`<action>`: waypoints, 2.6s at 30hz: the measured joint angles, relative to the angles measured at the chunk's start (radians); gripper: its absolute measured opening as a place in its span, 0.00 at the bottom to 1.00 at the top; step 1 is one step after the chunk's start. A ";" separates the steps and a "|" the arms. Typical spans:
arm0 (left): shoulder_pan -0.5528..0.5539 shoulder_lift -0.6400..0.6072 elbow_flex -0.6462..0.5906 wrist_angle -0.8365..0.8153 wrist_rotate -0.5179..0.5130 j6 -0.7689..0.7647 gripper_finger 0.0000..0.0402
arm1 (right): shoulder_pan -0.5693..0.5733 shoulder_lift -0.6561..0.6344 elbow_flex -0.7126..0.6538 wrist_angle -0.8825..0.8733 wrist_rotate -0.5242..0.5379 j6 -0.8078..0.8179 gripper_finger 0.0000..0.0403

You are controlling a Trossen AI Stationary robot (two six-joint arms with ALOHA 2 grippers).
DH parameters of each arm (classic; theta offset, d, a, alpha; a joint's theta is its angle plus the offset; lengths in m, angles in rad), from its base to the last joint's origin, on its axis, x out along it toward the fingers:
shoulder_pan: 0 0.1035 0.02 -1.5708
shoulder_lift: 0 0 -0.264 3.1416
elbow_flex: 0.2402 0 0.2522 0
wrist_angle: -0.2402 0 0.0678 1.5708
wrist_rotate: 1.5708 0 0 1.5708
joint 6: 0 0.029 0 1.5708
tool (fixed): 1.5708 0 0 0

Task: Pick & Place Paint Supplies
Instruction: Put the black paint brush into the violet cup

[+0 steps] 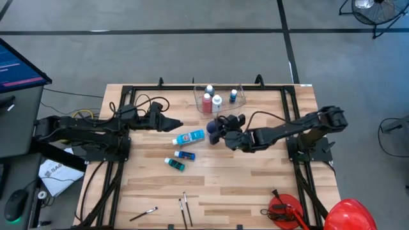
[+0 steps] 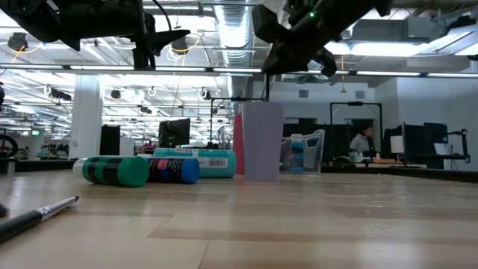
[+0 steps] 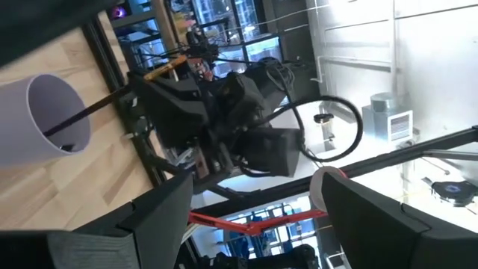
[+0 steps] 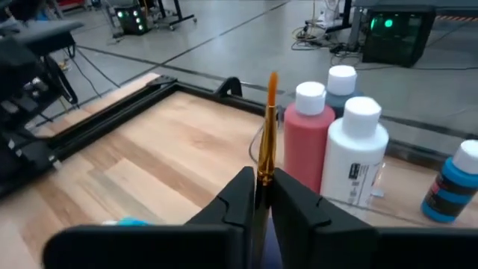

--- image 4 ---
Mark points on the black clamp hook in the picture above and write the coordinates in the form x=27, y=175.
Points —
x=228, y=87

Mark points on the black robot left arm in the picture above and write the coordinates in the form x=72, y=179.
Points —
x=22, y=97

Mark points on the small blue paint bottle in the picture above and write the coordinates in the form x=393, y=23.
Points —
x=448, y=187

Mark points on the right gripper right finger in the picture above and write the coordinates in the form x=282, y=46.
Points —
x=354, y=246

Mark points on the black stand legs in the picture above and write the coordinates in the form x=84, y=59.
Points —
x=179, y=15

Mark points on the orange bristle gold ferrule paintbrush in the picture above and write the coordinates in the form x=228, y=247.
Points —
x=268, y=149

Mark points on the small black computer green lights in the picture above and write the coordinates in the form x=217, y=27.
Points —
x=130, y=20

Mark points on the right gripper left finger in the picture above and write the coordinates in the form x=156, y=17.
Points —
x=149, y=246

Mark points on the black metal table frame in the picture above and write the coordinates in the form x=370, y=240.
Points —
x=112, y=114

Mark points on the large slate grey paint bottle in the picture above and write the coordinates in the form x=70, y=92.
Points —
x=341, y=80

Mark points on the large white paint bottle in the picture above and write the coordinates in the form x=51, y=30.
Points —
x=354, y=160

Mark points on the large turquoise paint bottle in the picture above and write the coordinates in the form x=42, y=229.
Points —
x=128, y=222

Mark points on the large black computer case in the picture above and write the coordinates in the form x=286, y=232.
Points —
x=399, y=41

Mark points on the large red paint bottle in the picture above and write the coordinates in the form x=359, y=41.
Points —
x=306, y=149

